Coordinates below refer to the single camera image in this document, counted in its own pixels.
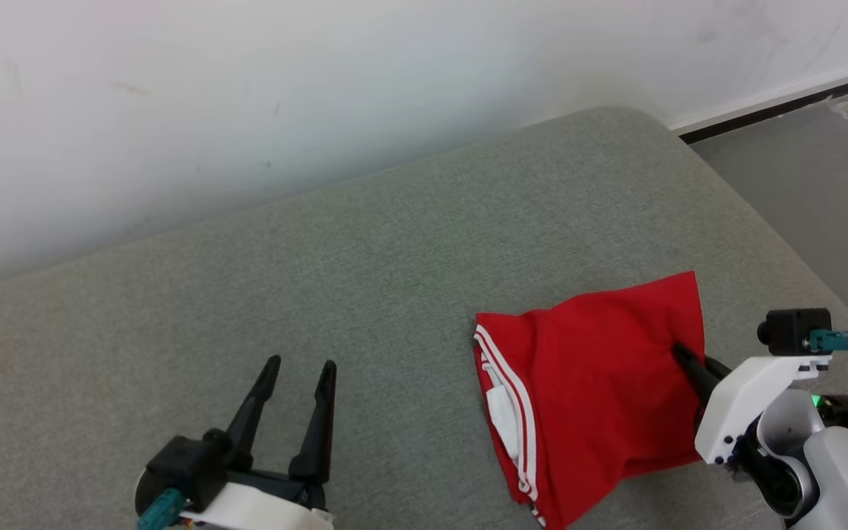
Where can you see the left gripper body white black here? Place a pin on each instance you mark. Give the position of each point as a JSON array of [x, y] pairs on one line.
[[262, 508]]

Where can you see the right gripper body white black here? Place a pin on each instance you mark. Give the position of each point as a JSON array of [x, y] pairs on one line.
[[740, 405]]

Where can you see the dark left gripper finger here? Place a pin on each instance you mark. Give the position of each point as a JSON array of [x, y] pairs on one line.
[[319, 434], [255, 419]]

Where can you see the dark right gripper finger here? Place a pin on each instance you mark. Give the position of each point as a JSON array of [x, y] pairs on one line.
[[700, 372]]

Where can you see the red shorts with white stripes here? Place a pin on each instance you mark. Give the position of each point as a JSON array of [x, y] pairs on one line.
[[601, 383]]

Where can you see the grey fabric sofa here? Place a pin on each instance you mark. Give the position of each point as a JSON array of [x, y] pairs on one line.
[[321, 280]]

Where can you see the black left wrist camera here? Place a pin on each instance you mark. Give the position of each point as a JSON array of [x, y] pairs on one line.
[[181, 467]]

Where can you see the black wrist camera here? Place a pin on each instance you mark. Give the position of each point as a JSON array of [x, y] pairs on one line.
[[181, 467], [792, 331]]

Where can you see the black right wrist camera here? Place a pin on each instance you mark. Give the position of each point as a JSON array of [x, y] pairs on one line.
[[792, 331]]

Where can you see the white wall baseboard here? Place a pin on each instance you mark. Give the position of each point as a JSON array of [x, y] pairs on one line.
[[762, 107]]

